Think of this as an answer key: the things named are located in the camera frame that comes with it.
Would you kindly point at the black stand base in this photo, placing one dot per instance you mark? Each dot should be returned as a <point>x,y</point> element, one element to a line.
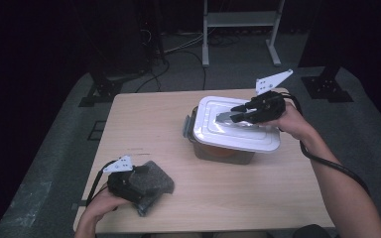
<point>327,87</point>
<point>104,91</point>

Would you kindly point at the person's right hand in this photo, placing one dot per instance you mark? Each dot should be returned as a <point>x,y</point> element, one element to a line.
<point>292,122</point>

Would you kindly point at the grey fluffy cloth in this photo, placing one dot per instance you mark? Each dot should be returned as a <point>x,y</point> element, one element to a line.
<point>152,181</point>

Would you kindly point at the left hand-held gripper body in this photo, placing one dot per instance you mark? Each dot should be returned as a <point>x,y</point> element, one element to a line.
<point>120,181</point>

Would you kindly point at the black tape strip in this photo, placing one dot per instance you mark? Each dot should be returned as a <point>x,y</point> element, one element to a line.
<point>81,203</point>

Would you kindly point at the dark rounded object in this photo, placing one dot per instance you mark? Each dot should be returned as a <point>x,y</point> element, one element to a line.
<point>311,231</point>

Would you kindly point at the white metal stand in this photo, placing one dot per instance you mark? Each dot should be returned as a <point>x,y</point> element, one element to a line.
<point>241,18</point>

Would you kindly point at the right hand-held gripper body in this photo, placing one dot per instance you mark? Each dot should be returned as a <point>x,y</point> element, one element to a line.
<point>268,105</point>

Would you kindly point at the person's left hand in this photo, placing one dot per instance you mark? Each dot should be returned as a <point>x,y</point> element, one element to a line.
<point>104,205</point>

